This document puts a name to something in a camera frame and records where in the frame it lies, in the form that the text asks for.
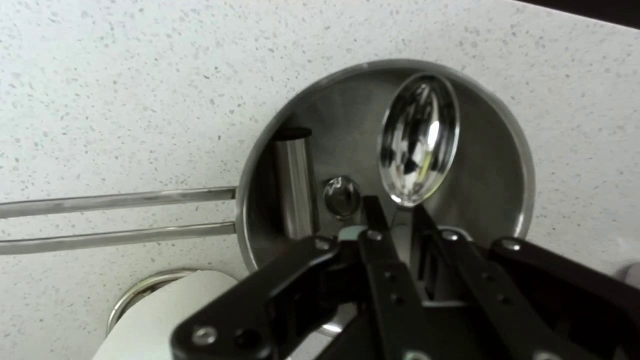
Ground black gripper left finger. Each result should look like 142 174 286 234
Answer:
168 194 431 360

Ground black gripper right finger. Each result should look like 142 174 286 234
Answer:
410 201 640 360

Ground silver measuring spoons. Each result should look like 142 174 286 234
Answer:
376 70 463 234

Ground white paper towel roll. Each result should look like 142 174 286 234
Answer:
89 267 244 360

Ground steel paper towel holder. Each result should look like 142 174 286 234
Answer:
104 266 195 331

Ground silver pot with long handle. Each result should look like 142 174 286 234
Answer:
0 55 537 276

